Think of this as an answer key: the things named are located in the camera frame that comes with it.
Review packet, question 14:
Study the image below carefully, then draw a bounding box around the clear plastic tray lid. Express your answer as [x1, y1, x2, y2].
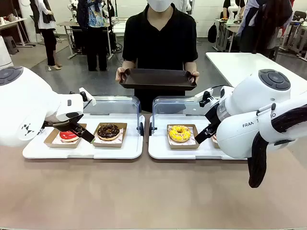
[83, 95, 141, 131]
[152, 96, 212, 131]

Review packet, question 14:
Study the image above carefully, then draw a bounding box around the cardboard box of red donut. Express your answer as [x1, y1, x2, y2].
[44, 123, 87, 149]

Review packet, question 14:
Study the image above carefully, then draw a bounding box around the yellow sprinkled donut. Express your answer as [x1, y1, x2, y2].
[168, 125, 192, 143]

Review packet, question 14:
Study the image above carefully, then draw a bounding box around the printed paper liner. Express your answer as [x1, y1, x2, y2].
[51, 135, 82, 146]
[167, 124, 195, 146]
[92, 128, 124, 147]

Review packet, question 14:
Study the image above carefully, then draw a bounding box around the person's left forearm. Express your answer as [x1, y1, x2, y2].
[183, 61, 198, 72]

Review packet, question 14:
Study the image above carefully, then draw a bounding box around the person's right forearm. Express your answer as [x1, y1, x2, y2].
[121, 60, 137, 72]

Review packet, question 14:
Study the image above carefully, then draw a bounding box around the black backpack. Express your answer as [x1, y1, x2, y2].
[207, 23, 218, 44]

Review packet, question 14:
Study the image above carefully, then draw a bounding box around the person in blue patterned shirt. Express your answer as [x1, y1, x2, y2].
[76, 0, 109, 72]

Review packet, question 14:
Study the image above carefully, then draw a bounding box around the dark brown serving tray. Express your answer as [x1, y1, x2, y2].
[119, 68, 198, 91]

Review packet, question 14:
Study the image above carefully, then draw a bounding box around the white air purifier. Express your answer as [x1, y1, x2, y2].
[0, 35, 14, 70]

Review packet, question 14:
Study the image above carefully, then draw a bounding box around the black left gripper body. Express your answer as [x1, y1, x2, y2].
[42, 114, 83, 131]

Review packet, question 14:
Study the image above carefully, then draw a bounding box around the white face mask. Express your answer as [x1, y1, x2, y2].
[146, 0, 171, 12]

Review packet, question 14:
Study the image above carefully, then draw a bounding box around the cardboard box of yellow donut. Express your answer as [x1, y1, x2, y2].
[167, 124, 201, 150]

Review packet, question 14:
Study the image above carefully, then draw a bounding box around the white side table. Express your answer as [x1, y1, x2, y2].
[205, 52, 307, 96]

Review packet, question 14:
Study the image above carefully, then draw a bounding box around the person in black shirt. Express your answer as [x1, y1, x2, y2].
[122, 0, 199, 113]

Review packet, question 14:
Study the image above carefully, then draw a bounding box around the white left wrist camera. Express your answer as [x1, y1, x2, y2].
[69, 87, 97, 108]

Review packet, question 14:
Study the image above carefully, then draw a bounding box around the clothes rack with dark coats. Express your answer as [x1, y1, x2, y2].
[236, 0, 294, 60]

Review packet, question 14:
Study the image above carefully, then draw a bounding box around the wooden top background desk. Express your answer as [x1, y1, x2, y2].
[56, 21, 82, 60]

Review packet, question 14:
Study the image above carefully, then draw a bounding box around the person's left hand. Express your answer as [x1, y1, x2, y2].
[189, 70, 201, 83]

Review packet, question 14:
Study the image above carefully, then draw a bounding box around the chocolate sprinkled donut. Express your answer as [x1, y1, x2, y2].
[97, 123, 120, 141]

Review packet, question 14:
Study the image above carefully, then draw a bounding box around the white display tray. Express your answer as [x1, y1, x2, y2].
[148, 114, 248, 161]
[23, 114, 146, 160]

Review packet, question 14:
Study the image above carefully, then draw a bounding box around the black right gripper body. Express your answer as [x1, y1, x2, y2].
[204, 104, 223, 127]

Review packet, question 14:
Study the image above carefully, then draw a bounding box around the person's right hand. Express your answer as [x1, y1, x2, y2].
[115, 67, 128, 82]

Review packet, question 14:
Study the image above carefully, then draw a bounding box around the grey plastic stool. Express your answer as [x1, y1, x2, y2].
[2, 35, 19, 55]

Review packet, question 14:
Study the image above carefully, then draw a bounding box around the red glazed donut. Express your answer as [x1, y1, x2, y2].
[59, 130, 80, 142]

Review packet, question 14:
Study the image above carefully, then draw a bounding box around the black braided cable bundle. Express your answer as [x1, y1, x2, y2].
[248, 105, 307, 189]

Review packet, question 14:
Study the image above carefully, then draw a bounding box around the cardboard box of chocolate donut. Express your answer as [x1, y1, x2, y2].
[90, 122, 128, 148]

